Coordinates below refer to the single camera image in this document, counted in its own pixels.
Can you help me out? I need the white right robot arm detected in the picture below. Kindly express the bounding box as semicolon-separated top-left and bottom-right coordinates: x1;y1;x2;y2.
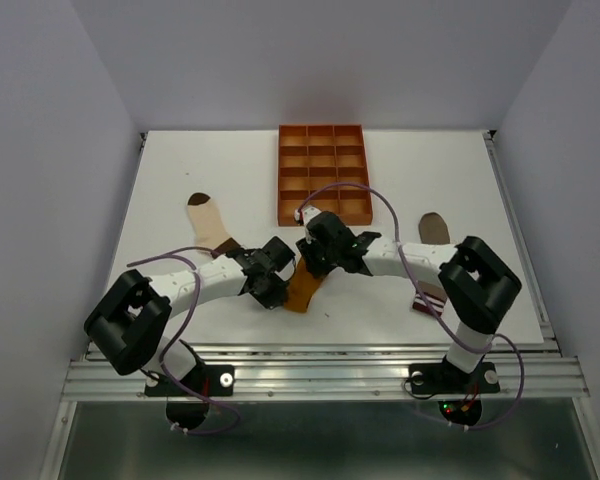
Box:
294;206;522;390

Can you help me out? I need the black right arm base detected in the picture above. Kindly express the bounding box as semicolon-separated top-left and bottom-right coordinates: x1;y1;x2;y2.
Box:
402;359;501;427

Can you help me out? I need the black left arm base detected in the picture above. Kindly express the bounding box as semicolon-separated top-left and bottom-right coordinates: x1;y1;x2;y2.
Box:
143;364;241;436

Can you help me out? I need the mustard yellow striped sock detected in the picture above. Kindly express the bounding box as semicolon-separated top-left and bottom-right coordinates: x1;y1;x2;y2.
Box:
283;258;327;314

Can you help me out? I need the cream and brown sock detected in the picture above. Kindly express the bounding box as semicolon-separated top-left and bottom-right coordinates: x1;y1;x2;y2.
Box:
187;192;242;257

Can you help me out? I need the taupe sock with maroon cuff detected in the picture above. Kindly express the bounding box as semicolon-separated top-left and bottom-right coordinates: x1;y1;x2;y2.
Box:
411;212;450;317

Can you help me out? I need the aluminium front rail frame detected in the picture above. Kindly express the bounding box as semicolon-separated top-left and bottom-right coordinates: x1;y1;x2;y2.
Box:
61;341;590;402

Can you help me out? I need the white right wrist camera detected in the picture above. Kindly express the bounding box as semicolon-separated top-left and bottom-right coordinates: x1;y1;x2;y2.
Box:
293;204;322;227

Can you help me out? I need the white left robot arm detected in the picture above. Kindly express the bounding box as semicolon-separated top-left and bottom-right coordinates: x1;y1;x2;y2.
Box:
84;236;295;394

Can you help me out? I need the aluminium right side rail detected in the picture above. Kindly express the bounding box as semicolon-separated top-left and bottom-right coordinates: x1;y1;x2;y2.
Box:
482;130;562;355

